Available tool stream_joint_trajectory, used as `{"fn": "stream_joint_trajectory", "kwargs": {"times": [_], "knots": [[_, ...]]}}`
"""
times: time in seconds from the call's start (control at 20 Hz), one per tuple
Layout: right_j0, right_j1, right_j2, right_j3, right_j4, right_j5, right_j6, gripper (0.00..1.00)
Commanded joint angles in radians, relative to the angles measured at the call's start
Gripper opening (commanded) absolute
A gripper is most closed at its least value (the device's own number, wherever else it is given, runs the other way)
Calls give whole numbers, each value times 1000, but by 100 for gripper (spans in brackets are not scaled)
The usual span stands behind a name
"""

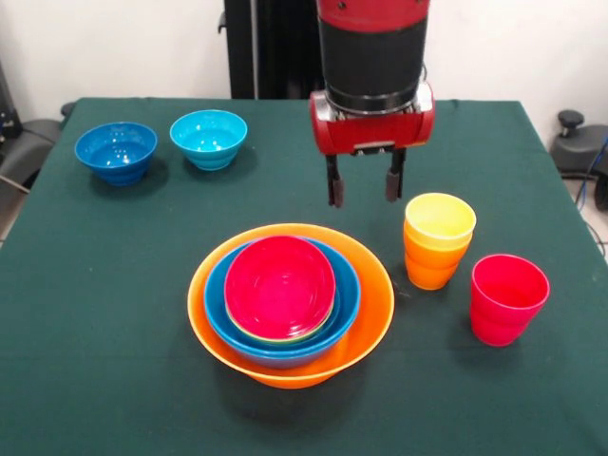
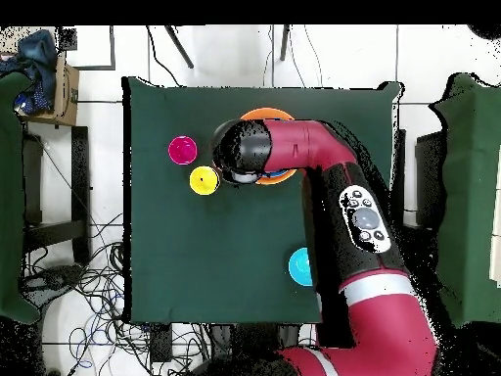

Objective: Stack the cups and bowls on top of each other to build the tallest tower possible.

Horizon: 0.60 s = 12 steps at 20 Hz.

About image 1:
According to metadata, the orange plastic cup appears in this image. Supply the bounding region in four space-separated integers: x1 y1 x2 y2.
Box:
403 222 474 291

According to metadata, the grey pedestal foot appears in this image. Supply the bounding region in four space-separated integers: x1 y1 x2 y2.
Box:
549 109 608 175
0 118 63 186

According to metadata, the small light blue bowl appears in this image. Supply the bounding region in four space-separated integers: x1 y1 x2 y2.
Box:
169 109 249 172

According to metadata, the small dark blue bowl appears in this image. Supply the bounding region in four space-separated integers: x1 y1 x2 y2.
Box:
74 121 159 186

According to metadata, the dark green table cloth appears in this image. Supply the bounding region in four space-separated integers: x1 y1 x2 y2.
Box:
0 97 608 456

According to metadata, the red plastic cup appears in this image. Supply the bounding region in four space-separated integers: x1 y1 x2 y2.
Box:
469 254 551 348

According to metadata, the small red bowl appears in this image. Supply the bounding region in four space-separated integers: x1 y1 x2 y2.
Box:
223 236 337 340

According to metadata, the shallow blue ribbed bowl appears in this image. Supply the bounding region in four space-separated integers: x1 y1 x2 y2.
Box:
225 292 342 352

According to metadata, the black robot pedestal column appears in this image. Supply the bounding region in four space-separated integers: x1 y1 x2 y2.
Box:
218 0 329 101

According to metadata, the blue cable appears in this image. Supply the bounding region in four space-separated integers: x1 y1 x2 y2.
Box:
574 137 608 208

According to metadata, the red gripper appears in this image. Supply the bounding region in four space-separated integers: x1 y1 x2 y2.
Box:
308 81 436 209

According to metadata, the small green bowl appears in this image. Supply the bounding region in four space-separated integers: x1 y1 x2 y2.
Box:
224 303 339 345

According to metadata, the large orange bowl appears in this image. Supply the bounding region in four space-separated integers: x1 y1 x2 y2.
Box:
186 222 396 390

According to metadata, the yellow plastic cup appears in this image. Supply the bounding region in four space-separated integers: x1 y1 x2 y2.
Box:
405 192 478 241

